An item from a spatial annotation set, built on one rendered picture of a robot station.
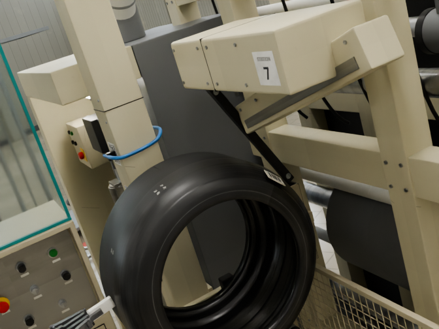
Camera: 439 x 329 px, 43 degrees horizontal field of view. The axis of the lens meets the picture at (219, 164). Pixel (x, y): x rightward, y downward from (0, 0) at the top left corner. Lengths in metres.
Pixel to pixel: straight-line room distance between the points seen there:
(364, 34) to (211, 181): 0.52
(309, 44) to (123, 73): 0.67
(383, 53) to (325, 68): 0.13
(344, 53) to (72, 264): 1.36
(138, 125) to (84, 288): 0.78
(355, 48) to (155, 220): 0.62
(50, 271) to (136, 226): 0.85
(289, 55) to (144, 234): 0.55
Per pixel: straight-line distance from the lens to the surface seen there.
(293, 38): 1.26
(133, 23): 2.33
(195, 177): 1.43
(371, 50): 1.25
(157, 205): 1.41
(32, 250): 2.18
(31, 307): 2.25
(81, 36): 1.71
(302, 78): 1.27
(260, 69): 1.32
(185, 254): 1.90
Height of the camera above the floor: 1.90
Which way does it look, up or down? 17 degrees down
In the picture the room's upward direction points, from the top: 17 degrees counter-clockwise
